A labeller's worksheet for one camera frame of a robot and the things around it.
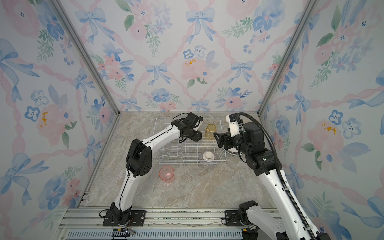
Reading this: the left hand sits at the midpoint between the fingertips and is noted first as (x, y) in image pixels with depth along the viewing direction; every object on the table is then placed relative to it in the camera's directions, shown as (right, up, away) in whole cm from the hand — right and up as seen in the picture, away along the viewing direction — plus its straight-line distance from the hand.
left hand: (197, 133), depth 96 cm
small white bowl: (+6, -13, -8) cm, 16 cm away
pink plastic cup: (-19, -23, -8) cm, 31 cm away
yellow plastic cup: (+9, +3, +1) cm, 9 cm away
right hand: (+11, +3, -26) cm, 29 cm away
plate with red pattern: (+23, -11, 0) cm, 26 cm away
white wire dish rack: (+7, -11, +4) cm, 14 cm away
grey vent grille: (-20, -47, -25) cm, 57 cm away
